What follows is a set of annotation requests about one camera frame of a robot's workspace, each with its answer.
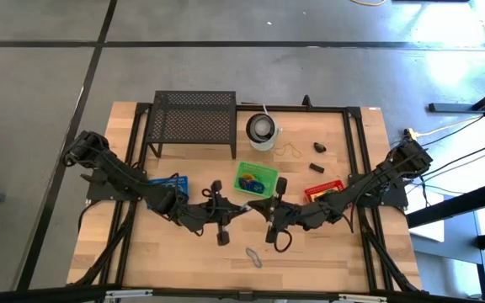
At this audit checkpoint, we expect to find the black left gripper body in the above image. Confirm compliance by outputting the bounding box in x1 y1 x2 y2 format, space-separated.
169 179 232 247

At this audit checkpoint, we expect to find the black mesh metal shelf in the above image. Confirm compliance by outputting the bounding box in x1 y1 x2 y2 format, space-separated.
146 90 238 160

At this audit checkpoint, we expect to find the black table frame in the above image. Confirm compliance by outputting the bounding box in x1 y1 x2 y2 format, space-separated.
67 101 429 295

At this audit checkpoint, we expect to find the blue plastic basket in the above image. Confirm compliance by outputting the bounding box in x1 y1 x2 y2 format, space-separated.
147 175 190 210

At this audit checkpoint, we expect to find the yellow floor cable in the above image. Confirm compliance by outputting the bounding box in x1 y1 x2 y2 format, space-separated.
349 0 389 8

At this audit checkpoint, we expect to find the red plastic basket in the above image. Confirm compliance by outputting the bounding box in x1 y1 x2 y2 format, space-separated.
303 178 346 205

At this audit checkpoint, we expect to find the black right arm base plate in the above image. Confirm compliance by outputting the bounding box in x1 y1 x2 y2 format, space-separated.
351 184 410 209

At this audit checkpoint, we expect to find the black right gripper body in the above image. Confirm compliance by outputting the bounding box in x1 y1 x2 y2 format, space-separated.
264 177 312 245

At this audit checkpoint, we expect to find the large yellow crayon box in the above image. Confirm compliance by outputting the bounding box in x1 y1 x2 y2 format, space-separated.
312 189 336 202

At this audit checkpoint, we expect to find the black desk foot bar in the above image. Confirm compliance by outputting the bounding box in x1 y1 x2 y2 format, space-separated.
406 180 485 229
428 79 485 114

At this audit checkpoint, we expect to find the black front crossbeam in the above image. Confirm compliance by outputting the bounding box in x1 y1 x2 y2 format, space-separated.
0 284 485 303

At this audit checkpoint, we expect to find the yellow rubber band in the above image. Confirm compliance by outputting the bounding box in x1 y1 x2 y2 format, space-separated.
273 142 303 160

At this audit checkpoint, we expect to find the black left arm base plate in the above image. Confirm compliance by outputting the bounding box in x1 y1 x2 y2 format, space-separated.
85 167 148 202

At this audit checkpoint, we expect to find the silver bracket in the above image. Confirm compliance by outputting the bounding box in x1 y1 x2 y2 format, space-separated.
104 289 154 300
337 293 389 303

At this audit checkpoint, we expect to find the green plastic basket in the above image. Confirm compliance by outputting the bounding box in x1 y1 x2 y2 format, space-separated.
232 161 280 199

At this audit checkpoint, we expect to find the pale yellow power cable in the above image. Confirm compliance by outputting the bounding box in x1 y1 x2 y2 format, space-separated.
417 114 485 138

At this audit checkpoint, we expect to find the white cylinder with black rim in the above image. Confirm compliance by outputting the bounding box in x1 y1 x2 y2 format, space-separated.
245 112 284 152

